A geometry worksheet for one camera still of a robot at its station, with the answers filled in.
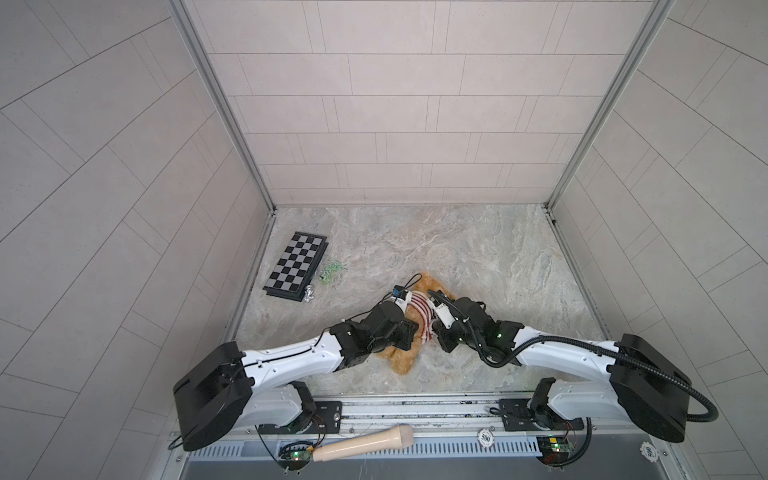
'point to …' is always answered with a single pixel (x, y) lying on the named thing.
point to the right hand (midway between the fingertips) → (429, 332)
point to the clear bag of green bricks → (330, 270)
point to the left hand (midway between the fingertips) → (425, 328)
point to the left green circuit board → (295, 456)
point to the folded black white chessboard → (296, 266)
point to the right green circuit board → (555, 450)
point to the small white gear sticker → (649, 451)
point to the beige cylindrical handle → (395, 438)
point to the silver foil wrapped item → (308, 293)
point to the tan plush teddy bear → (403, 361)
